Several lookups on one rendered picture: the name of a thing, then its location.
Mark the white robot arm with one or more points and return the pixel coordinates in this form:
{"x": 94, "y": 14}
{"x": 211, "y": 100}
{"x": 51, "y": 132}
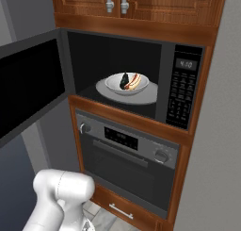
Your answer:
{"x": 59, "y": 197}

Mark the dark eggplant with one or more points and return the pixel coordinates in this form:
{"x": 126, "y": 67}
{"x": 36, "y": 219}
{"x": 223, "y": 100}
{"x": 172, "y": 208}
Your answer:
{"x": 124, "y": 81}

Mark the white bowl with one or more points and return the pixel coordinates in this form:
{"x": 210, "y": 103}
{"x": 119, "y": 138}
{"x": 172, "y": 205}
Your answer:
{"x": 139, "y": 85}

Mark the hot dog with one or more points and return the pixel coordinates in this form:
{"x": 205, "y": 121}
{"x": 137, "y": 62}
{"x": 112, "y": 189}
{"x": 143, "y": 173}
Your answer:
{"x": 134, "y": 81}

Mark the grey microwave turntable plate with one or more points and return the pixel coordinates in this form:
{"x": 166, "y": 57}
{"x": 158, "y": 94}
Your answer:
{"x": 150, "y": 95}

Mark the black microwave oven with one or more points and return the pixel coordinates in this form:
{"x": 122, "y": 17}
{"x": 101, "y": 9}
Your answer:
{"x": 183, "y": 84}

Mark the black microwave door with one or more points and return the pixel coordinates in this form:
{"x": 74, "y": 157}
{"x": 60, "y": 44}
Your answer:
{"x": 28, "y": 84}

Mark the silver oven knob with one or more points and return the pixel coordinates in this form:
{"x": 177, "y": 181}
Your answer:
{"x": 84, "y": 128}
{"x": 162, "y": 156}

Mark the grey built-in oven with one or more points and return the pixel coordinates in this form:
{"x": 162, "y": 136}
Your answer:
{"x": 125, "y": 165}

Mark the wooden drawer front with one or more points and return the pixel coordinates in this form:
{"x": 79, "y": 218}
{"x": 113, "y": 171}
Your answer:
{"x": 125, "y": 209}

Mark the wooden cabinet frame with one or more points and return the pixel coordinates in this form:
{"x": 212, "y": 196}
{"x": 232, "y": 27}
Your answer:
{"x": 135, "y": 29}

